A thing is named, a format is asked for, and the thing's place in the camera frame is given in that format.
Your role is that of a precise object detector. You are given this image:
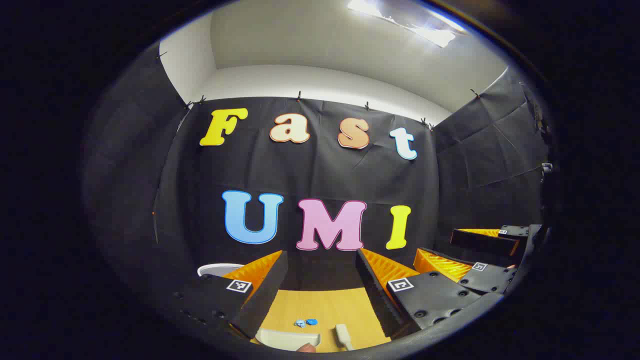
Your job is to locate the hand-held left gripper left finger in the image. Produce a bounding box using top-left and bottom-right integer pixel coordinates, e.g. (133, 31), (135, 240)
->
(170, 250), (290, 342)

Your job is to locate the small grey broom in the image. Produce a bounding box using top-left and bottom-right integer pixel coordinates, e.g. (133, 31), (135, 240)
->
(333, 323), (355, 352)

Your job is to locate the grey plastic dustpan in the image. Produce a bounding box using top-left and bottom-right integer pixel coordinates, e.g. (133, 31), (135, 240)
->
(255, 327), (322, 352)

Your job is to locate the grey ribbed garbage bin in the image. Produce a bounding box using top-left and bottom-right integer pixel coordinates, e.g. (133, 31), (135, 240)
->
(197, 263), (246, 278)

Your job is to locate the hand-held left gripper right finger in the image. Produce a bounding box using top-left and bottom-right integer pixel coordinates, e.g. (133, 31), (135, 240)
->
(356, 248), (505, 340)

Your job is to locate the wooden desktop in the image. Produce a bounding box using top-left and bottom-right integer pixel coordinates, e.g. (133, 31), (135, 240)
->
(257, 287), (392, 353)

